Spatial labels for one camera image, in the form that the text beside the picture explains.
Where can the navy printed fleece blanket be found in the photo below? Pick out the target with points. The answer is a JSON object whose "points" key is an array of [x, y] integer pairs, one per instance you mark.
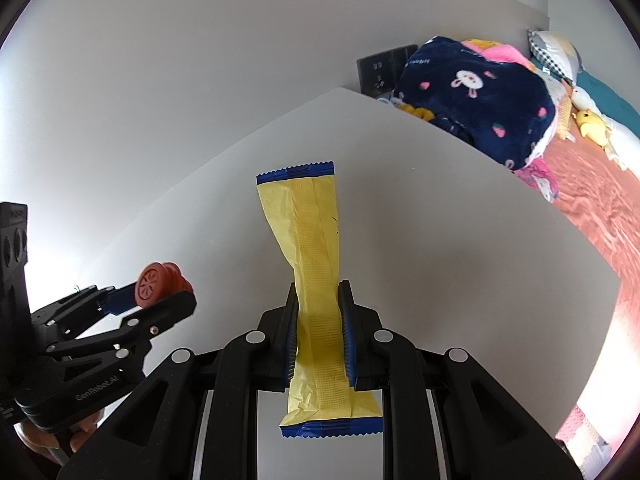
{"points": [[480, 105]]}

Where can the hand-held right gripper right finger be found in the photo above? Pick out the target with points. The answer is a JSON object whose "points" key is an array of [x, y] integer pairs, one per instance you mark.
{"points": [[347, 330]]}

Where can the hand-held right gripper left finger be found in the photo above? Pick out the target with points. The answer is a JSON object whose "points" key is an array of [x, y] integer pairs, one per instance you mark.
{"points": [[291, 330]]}

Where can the pink bed sheet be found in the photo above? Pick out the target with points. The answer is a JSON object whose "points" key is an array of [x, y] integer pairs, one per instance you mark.
{"points": [[590, 200]]}

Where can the white pink printed cloth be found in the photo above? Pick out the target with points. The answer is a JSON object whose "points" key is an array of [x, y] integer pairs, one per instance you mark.
{"points": [[537, 180]]}

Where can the pale yellow knit cloth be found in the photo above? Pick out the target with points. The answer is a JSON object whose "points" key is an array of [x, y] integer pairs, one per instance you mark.
{"points": [[565, 117]]}

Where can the checkered patchwork pillow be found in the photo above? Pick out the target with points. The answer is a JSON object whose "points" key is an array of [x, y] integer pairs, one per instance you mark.
{"points": [[555, 47]]}

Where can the white goose plush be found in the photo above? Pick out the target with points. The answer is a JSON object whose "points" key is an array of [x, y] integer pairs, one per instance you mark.
{"points": [[625, 140]]}

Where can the orange plastic spool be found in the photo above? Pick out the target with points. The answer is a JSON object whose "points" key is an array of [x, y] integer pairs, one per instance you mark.
{"points": [[152, 282]]}

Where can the yellow snack wrapper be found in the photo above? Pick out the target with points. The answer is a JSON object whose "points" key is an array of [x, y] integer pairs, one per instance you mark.
{"points": [[315, 240]]}

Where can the pink foam floor mat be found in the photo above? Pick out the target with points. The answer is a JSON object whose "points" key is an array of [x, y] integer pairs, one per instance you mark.
{"points": [[580, 430]]}

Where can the teal pillow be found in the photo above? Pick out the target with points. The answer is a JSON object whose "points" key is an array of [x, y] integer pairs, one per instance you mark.
{"points": [[605, 92]]}

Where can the pink yellow cloth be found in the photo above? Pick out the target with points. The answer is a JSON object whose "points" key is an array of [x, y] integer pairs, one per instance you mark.
{"points": [[500, 52]]}

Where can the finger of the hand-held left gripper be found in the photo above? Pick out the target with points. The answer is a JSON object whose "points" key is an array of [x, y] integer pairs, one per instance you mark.
{"points": [[165, 310], [120, 300]]}

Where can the black wall socket panel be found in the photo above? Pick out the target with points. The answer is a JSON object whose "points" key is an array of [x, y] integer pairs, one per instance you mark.
{"points": [[404, 60], [375, 72]]}

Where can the person's left hand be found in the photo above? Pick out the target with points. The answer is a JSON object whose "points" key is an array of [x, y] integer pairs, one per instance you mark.
{"points": [[82, 435]]}

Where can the yellow duck plush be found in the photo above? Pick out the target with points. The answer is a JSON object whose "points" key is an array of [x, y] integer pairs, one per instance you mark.
{"points": [[590, 125]]}

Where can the yellow fuzzy cloth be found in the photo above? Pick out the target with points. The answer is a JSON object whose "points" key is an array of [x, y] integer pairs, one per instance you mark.
{"points": [[415, 111]]}

